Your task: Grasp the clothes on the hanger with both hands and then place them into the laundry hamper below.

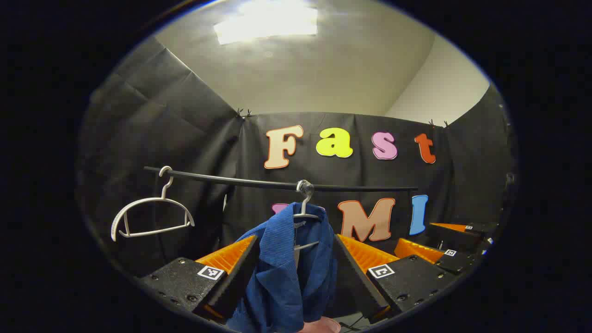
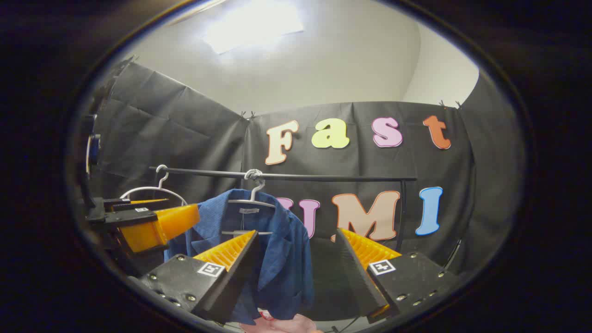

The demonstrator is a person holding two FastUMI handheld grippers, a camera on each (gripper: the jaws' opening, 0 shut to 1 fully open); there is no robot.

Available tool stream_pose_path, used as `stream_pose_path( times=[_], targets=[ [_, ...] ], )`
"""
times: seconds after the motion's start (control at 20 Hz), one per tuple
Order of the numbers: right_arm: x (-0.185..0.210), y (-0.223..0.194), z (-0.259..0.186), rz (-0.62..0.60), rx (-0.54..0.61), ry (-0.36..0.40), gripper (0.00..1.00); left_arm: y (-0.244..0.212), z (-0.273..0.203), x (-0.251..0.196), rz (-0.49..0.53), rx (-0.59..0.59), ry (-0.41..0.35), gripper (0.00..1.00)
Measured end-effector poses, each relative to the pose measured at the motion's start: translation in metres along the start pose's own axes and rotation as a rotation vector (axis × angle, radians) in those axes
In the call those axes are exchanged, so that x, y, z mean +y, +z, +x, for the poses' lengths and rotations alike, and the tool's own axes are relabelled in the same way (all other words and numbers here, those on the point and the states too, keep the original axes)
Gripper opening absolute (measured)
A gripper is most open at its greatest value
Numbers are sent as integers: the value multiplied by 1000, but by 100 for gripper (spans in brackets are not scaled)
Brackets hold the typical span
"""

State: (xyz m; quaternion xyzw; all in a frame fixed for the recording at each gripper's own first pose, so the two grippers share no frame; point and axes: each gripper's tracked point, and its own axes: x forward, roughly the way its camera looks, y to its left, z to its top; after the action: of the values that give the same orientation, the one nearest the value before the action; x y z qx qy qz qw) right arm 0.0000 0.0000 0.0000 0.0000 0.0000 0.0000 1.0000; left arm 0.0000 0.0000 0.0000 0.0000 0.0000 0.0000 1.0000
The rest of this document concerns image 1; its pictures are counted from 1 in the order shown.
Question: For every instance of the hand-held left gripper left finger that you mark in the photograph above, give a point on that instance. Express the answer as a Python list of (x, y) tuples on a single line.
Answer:
[(240, 273)]

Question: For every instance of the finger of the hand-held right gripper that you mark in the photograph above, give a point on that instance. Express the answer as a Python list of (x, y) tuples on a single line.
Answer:
[(455, 238), (458, 263)]

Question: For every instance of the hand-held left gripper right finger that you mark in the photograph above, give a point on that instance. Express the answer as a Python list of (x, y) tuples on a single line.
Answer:
[(356, 282)]

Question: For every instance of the blue ribbed shirt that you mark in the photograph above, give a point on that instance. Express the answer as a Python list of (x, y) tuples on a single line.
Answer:
[(277, 277)]

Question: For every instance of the pink laundry hamper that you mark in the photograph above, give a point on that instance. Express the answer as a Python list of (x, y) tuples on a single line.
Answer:
[(321, 326)]

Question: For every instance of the black clothes rack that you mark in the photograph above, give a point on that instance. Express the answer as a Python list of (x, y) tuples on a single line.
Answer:
[(231, 181)]

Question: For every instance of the white plastic clothes hanger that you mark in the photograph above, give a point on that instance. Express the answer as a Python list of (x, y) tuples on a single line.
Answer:
[(305, 203), (148, 200)]

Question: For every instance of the ceiling light panel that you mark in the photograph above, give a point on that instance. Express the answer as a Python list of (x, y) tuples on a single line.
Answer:
[(266, 23)]

